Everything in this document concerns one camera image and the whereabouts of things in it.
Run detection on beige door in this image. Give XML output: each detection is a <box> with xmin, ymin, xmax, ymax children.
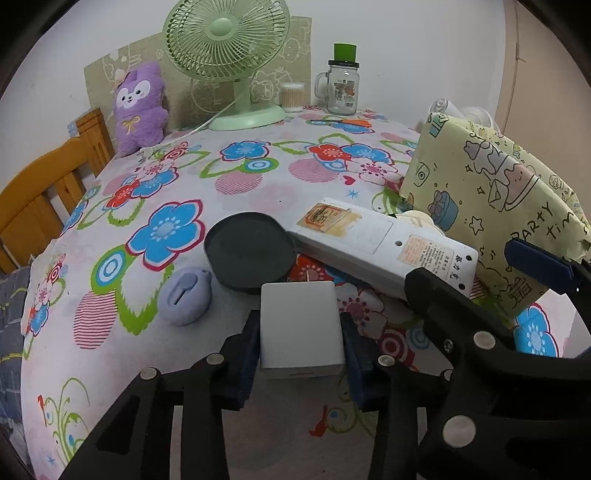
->
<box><xmin>493</xmin><ymin>0</ymin><xmax>591</xmax><ymax>158</ymax></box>

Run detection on orange scissors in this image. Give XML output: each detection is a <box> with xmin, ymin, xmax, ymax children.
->
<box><xmin>325</xmin><ymin>119</ymin><xmax>372</xmax><ymax>130</ymax></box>

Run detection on wooden bed headboard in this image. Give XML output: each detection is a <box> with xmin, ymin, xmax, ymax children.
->
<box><xmin>0</xmin><ymin>108</ymin><xmax>114</xmax><ymax>274</ymax></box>

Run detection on plaid grey pillow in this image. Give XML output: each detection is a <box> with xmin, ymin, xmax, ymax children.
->
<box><xmin>0</xmin><ymin>267</ymin><xmax>30</xmax><ymax>423</ymax></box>

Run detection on round cream compact mirror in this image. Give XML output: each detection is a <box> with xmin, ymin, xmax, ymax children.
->
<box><xmin>397</xmin><ymin>210</ymin><xmax>445</xmax><ymax>236</ymax></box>

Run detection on lilac round tape measure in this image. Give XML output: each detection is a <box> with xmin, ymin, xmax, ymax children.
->
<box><xmin>157</xmin><ymin>267</ymin><xmax>212</xmax><ymax>327</ymax></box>

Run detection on glass jar green lid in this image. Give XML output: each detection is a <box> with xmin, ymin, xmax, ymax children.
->
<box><xmin>314</xmin><ymin>43</ymin><xmax>360</xmax><ymax>116</ymax></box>

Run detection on purple plush bunny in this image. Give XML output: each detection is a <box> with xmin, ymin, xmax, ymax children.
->
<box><xmin>113</xmin><ymin>62</ymin><xmax>168</xmax><ymax>157</ymax></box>

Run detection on white rectangular remote box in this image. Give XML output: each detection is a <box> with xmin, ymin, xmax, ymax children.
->
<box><xmin>287</xmin><ymin>198</ymin><xmax>477</xmax><ymax>299</ymax></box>

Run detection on black round case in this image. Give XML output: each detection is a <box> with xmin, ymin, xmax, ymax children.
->
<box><xmin>204</xmin><ymin>212</ymin><xmax>297</xmax><ymax>295</ymax></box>

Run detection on green desk fan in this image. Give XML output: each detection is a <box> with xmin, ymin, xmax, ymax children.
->
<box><xmin>162</xmin><ymin>1</ymin><xmax>290</xmax><ymax>131</ymax></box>

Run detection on white standing fan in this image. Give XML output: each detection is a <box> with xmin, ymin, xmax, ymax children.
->
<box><xmin>429</xmin><ymin>98</ymin><xmax>501</xmax><ymax>133</ymax></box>

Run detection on floral tablecloth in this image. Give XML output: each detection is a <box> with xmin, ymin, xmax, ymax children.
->
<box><xmin>20</xmin><ymin>105</ymin><xmax>578</xmax><ymax>480</ymax></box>

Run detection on yellow cartoon storage box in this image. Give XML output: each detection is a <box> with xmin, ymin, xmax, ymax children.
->
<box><xmin>401</xmin><ymin>113</ymin><xmax>590</xmax><ymax>319</ymax></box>

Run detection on cotton swab container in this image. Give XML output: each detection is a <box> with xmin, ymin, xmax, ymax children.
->
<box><xmin>280</xmin><ymin>82</ymin><xmax>305</xmax><ymax>113</ymax></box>

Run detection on small white cube charger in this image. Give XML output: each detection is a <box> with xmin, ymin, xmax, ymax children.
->
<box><xmin>260</xmin><ymin>281</ymin><xmax>345</xmax><ymax>380</ymax></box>

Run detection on cartoon cardboard backboard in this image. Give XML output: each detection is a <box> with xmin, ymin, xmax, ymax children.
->
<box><xmin>82</xmin><ymin>15</ymin><xmax>314</xmax><ymax>135</ymax></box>

